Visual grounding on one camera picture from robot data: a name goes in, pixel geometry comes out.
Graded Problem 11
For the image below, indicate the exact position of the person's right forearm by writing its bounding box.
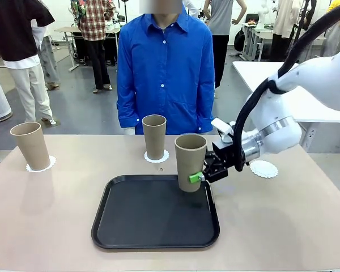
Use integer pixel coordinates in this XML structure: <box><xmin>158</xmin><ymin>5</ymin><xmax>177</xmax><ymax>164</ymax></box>
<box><xmin>116</xmin><ymin>93</ymin><xmax>139</xmax><ymax>135</ymax></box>

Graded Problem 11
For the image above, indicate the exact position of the black bag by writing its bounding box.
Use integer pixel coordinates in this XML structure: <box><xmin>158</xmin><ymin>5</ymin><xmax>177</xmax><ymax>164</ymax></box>
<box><xmin>233</xmin><ymin>27</ymin><xmax>246</xmax><ymax>52</ymax></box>

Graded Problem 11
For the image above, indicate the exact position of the person in beige clothes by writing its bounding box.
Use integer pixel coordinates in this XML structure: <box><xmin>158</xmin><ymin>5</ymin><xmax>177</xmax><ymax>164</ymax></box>
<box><xmin>273</xmin><ymin>0</ymin><xmax>301</xmax><ymax>62</ymax></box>

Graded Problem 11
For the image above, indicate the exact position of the black plastic serving tray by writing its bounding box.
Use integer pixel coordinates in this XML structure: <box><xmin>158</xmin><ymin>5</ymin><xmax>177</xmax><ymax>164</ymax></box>
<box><xmin>90</xmin><ymin>174</ymin><xmax>221</xmax><ymax>250</ymax></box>

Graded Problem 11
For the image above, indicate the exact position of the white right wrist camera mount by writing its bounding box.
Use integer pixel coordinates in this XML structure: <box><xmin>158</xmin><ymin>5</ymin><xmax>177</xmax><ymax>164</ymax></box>
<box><xmin>211</xmin><ymin>118</ymin><xmax>236</xmax><ymax>143</ymax></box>

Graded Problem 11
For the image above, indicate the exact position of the white paper doily coaster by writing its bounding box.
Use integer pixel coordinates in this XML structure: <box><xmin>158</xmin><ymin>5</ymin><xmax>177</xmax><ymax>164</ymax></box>
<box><xmin>25</xmin><ymin>155</ymin><xmax>57</xmax><ymax>173</ymax></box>
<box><xmin>249</xmin><ymin>160</ymin><xmax>279</xmax><ymax>180</ymax></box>
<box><xmin>143</xmin><ymin>150</ymin><xmax>170</xmax><ymax>164</ymax></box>

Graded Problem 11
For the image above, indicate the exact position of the person in plaid shirt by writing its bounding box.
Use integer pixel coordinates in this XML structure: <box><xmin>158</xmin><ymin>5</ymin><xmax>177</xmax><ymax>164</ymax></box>
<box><xmin>70</xmin><ymin>0</ymin><xmax>116</xmax><ymax>94</ymax></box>

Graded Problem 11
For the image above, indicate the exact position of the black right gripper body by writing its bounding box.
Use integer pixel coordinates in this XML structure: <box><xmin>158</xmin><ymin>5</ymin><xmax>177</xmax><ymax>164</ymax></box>
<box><xmin>208</xmin><ymin>140</ymin><xmax>237</xmax><ymax>184</ymax></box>

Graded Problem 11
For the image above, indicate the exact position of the white background desk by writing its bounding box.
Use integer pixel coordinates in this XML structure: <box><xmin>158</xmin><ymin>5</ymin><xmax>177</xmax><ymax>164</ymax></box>
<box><xmin>241</xmin><ymin>22</ymin><xmax>274</xmax><ymax>62</ymax></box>

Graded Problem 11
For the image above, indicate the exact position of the tall brown paper cup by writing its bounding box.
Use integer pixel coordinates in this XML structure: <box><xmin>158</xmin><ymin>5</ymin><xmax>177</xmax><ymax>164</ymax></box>
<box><xmin>10</xmin><ymin>121</ymin><xmax>51</xmax><ymax>172</ymax></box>
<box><xmin>174</xmin><ymin>134</ymin><xmax>208</xmax><ymax>193</ymax></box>
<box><xmin>142</xmin><ymin>114</ymin><xmax>167</xmax><ymax>161</ymax></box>

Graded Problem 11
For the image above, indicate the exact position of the person in blue shirt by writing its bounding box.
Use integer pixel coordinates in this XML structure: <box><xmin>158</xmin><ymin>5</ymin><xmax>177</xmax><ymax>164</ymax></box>
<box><xmin>116</xmin><ymin>0</ymin><xmax>215</xmax><ymax>135</ymax></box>

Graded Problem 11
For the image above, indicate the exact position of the person in gray trousers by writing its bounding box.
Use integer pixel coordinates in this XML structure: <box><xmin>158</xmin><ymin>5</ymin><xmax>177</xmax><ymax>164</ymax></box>
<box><xmin>31</xmin><ymin>19</ymin><xmax>61</xmax><ymax>91</ymax></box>

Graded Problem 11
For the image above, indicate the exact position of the person's left forearm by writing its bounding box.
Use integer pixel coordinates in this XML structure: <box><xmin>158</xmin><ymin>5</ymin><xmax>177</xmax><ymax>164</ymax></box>
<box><xmin>197</xmin><ymin>93</ymin><xmax>215</xmax><ymax>134</ymax></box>

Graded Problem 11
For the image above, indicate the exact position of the large white table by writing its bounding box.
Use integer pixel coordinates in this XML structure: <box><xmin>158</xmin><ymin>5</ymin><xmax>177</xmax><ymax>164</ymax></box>
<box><xmin>232</xmin><ymin>61</ymin><xmax>340</xmax><ymax>154</ymax></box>

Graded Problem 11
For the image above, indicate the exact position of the black right arm cable sleeve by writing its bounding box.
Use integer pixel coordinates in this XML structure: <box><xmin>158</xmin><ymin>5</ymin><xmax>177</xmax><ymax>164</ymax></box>
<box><xmin>232</xmin><ymin>0</ymin><xmax>340</xmax><ymax>172</ymax></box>

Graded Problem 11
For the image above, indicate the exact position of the man in black t-shirt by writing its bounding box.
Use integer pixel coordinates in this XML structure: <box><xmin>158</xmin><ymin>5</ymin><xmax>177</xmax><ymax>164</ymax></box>
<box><xmin>0</xmin><ymin>0</ymin><xmax>57</xmax><ymax>127</ymax></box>

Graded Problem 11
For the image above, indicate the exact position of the person in gray shirt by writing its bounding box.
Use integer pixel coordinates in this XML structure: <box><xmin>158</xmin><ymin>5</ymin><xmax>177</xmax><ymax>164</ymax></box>
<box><xmin>203</xmin><ymin>0</ymin><xmax>252</xmax><ymax>90</ymax></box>

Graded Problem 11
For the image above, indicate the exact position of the gray desk with white legs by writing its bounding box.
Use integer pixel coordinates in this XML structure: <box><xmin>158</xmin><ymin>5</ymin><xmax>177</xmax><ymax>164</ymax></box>
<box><xmin>54</xmin><ymin>27</ymin><xmax>83</xmax><ymax>72</ymax></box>

